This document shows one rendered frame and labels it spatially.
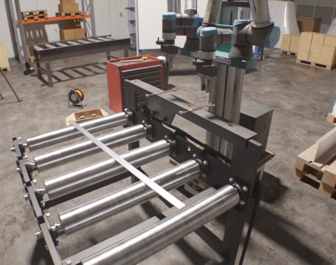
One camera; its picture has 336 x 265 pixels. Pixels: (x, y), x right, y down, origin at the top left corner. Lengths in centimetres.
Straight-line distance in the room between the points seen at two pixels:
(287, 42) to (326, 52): 240
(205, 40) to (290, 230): 180
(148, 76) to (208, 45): 256
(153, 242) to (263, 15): 141
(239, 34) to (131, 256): 150
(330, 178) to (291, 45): 886
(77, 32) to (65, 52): 418
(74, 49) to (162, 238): 583
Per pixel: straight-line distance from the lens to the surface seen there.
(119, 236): 128
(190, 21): 181
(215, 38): 145
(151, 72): 394
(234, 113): 227
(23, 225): 267
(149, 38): 615
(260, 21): 175
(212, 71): 144
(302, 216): 271
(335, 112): 485
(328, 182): 298
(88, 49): 670
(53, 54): 643
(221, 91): 236
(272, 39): 178
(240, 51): 190
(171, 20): 170
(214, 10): 162
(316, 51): 959
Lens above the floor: 175
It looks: 27 degrees down
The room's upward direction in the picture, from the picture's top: straight up
